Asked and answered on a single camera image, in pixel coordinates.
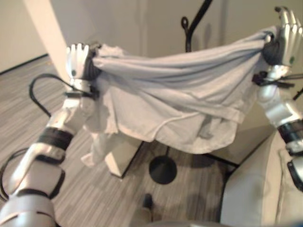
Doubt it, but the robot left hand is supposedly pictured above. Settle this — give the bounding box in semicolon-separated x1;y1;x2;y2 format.
65;42;103;81

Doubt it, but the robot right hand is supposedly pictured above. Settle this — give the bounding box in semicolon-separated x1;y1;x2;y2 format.
262;6;303;68

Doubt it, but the light grey shirt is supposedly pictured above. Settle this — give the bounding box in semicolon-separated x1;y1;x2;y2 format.
80;25;279;167

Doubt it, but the black metal clothes rack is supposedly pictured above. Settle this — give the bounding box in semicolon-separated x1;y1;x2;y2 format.
148;0;240;185

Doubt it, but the white angled floor stand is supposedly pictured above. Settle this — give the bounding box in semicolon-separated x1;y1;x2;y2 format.
23;0;145;178

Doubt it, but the dark robot foot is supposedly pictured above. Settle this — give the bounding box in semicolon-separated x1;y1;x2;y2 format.
143;193;154;209

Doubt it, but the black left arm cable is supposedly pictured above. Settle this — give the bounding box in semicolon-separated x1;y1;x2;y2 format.
28;73;74;117

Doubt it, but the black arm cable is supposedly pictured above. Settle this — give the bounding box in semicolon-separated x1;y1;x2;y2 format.
292;87;303;100
28;73;74;117

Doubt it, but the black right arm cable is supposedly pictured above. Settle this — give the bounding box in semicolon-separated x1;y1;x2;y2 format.
292;87;303;100

